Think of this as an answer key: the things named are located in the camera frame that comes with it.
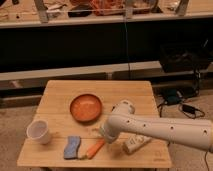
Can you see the dark blue bag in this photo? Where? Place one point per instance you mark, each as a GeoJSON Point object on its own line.
{"type": "Point", "coordinates": [171, 97]}

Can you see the metal shelf rack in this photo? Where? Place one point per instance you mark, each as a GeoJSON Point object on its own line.
{"type": "Point", "coordinates": [38, 13]}

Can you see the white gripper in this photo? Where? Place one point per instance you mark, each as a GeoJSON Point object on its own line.
{"type": "Point", "coordinates": [106, 136]}

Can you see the black power adapter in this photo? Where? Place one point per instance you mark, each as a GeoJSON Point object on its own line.
{"type": "Point", "coordinates": [188, 109]}

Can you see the wooden table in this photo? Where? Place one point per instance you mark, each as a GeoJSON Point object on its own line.
{"type": "Point", "coordinates": [54, 108]}

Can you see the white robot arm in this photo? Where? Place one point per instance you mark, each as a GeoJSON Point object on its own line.
{"type": "Point", "coordinates": [189, 132]}

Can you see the blue sponge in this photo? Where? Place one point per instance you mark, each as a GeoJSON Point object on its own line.
{"type": "Point", "coordinates": [71, 149]}

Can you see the black box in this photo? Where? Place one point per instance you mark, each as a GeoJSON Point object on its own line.
{"type": "Point", "coordinates": [184, 57]}

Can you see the orange bowl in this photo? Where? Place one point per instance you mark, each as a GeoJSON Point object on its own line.
{"type": "Point", "coordinates": [86, 108]}

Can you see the white ceramic cup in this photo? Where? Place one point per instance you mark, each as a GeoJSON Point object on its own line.
{"type": "Point", "coordinates": [39, 131]}

